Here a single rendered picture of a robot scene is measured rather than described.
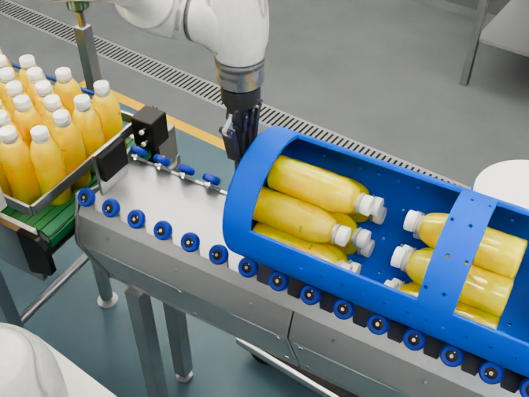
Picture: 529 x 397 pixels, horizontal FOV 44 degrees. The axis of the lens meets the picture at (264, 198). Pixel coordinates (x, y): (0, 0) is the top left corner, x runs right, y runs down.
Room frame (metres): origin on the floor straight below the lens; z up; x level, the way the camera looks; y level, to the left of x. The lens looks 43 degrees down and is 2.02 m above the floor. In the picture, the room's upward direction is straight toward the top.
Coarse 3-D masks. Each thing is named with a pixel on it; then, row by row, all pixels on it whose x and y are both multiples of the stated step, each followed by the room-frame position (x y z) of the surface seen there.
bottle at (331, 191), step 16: (288, 160) 1.01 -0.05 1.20; (272, 176) 0.98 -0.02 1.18; (288, 176) 0.97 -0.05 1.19; (304, 176) 0.96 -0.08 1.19; (320, 176) 0.96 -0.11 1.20; (336, 176) 0.96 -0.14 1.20; (288, 192) 0.96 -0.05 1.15; (304, 192) 0.94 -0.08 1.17; (320, 192) 0.93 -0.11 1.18; (336, 192) 0.92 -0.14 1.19; (352, 192) 0.92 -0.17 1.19; (336, 208) 0.91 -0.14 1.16; (352, 208) 0.91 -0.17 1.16
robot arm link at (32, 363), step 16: (0, 336) 0.50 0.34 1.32; (16, 336) 0.50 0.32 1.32; (32, 336) 0.52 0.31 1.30; (0, 352) 0.48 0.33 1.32; (16, 352) 0.48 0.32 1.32; (32, 352) 0.49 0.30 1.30; (48, 352) 0.51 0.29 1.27; (0, 368) 0.46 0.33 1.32; (16, 368) 0.46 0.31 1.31; (32, 368) 0.47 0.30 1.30; (48, 368) 0.48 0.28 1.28; (0, 384) 0.43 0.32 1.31; (16, 384) 0.44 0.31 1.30; (32, 384) 0.45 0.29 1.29; (48, 384) 0.46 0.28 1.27; (64, 384) 0.49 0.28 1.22
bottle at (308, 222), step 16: (272, 192) 0.97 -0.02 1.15; (256, 208) 0.94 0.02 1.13; (272, 208) 0.93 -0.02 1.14; (288, 208) 0.93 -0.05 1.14; (304, 208) 0.92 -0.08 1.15; (320, 208) 0.93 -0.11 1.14; (272, 224) 0.92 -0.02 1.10; (288, 224) 0.90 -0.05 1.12; (304, 224) 0.89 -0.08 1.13; (320, 224) 0.89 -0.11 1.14; (336, 224) 0.90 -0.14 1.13; (320, 240) 0.87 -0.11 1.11
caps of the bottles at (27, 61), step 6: (0, 54) 1.56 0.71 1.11; (30, 54) 1.56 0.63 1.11; (0, 60) 1.53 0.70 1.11; (6, 60) 1.54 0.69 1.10; (24, 60) 1.53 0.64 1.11; (30, 60) 1.53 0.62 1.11; (0, 66) 1.53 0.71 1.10; (24, 66) 1.52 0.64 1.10; (30, 66) 1.53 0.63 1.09; (0, 72) 1.47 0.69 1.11; (6, 72) 1.47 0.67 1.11; (12, 72) 1.47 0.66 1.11; (0, 78) 1.47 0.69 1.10; (6, 78) 1.46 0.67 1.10; (12, 78) 1.47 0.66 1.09
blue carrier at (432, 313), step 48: (288, 144) 1.14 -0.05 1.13; (240, 192) 0.93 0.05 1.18; (384, 192) 1.04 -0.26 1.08; (432, 192) 0.99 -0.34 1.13; (240, 240) 0.89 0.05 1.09; (384, 240) 0.99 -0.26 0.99; (480, 240) 0.76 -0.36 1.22; (528, 240) 0.89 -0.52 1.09; (336, 288) 0.79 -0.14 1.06; (384, 288) 0.75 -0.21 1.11; (432, 288) 0.72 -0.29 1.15; (528, 288) 0.84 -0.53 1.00; (432, 336) 0.72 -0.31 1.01; (480, 336) 0.66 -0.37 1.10; (528, 336) 0.76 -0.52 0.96
